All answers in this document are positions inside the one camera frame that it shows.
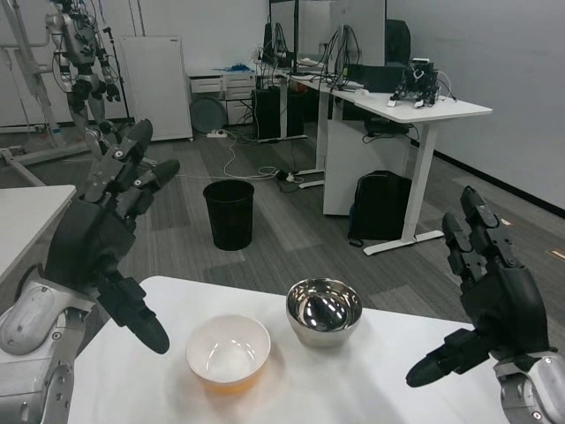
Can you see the small black robot gripper device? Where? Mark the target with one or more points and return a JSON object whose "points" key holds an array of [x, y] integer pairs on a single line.
{"points": [[419, 84]]}

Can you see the white side table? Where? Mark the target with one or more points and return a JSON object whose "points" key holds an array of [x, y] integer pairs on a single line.
{"points": [[31, 212]]}

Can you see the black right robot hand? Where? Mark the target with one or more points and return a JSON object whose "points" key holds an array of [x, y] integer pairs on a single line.
{"points": [[507, 309]]}

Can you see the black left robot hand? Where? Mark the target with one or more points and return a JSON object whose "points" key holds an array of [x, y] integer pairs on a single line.
{"points": [[88, 238]]}

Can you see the black backpack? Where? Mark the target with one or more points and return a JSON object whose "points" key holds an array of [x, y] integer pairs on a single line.
{"points": [[381, 207]]}

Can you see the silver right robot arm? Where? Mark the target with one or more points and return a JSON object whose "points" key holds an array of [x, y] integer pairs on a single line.
{"points": [[538, 388]]}

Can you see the black computer tower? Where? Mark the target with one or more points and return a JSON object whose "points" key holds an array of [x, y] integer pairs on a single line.
{"points": [[267, 115]]}

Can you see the grey humanoid robot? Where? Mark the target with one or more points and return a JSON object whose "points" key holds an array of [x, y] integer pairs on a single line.
{"points": [[31, 88]]}

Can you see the long white office desk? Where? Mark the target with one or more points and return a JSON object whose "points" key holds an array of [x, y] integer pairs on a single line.
{"points": [[309, 84]]}

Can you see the black box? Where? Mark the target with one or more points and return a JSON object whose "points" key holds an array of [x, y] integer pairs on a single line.
{"points": [[379, 78]]}

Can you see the white rolling panel board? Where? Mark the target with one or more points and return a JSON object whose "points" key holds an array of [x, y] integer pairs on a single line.
{"points": [[154, 88]]}

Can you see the black and white power strip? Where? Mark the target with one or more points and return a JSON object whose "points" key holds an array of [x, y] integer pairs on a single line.
{"points": [[289, 176]]}

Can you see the white standing desk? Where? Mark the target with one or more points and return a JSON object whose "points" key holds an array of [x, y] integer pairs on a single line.
{"points": [[432, 110]]}

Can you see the black waste bin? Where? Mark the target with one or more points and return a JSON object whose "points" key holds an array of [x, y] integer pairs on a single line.
{"points": [[229, 216]]}

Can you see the large white-backed monitor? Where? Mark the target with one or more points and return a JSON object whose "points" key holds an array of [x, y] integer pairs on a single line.
{"points": [[366, 31]]}

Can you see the blue item on cabinet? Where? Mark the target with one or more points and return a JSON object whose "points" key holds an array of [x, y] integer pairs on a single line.
{"points": [[238, 67]]}

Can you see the round grey tray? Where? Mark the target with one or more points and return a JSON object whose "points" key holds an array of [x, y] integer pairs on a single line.
{"points": [[206, 115]]}

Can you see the white and orange plastic bowl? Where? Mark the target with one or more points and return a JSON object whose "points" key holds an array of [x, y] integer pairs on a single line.
{"points": [[227, 353]]}

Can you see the black office chair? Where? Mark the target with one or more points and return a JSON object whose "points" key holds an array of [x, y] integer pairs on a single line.
{"points": [[399, 42]]}

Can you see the white drawer cabinet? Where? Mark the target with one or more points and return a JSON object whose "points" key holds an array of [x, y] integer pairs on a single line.
{"points": [[234, 90]]}

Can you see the shiny steel bowl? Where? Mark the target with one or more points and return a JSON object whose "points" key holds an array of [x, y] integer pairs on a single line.
{"points": [[324, 313]]}

